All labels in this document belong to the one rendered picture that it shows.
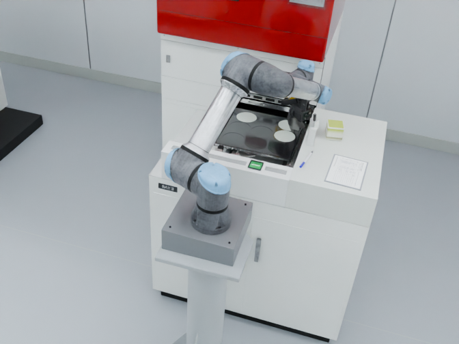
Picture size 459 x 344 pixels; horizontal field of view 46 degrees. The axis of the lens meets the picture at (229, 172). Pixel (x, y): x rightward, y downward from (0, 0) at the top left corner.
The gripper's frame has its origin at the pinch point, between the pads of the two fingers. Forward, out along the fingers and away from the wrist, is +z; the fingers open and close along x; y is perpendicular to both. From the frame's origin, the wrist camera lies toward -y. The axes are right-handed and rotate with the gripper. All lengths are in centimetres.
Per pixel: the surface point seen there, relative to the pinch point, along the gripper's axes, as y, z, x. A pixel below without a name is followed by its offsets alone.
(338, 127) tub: 23.0, -12.0, 3.3
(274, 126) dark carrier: -8.3, 1.3, -4.2
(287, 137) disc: 2.3, 1.2, -5.7
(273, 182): 27.1, -2.0, -37.9
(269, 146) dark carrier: 3.1, 1.4, -17.7
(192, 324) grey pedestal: 31, 53, -79
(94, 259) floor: -62, 91, -80
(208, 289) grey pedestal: 36, 29, -76
